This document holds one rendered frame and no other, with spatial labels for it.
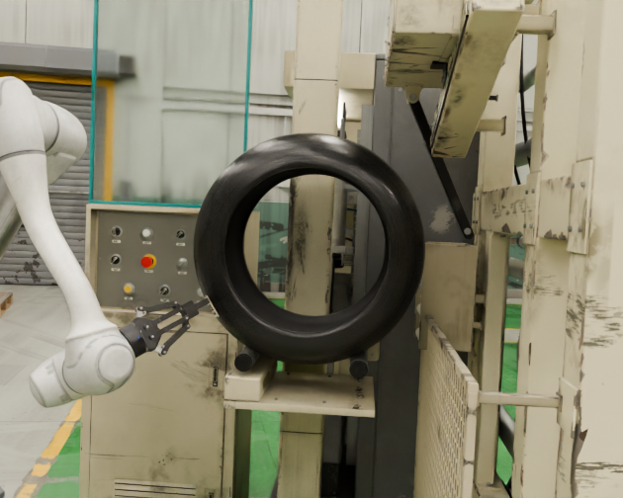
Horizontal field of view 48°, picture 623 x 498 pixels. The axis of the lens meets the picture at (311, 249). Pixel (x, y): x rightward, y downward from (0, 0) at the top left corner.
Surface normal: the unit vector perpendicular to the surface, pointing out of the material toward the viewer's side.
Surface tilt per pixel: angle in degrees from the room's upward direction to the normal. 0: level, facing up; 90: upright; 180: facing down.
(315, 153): 79
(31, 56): 90
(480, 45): 162
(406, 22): 90
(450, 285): 90
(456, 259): 90
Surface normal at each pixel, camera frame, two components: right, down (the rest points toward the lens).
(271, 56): 0.15, 0.06
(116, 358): 0.64, -0.05
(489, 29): -0.07, 0.96
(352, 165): 0.02, -0.11
